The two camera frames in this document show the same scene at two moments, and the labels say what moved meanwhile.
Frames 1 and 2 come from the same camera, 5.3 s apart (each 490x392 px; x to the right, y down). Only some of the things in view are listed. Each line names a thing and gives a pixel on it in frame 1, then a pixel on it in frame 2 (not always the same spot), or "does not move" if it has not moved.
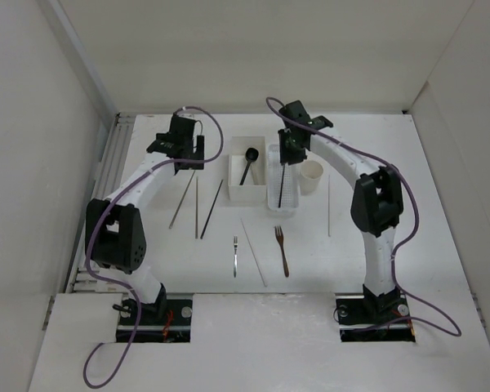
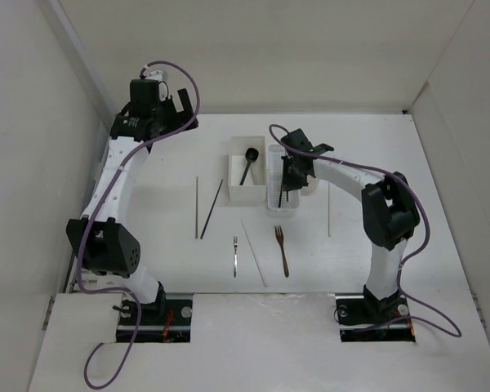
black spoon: x=251 y=154 does not move
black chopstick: x=202 y=233 does not move
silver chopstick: x=197 y=208 does not move
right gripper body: x=288 y=150 to x=291 y=176
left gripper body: x=198 y=154 to x=166 y=113
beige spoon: x=255 y=171 does not move
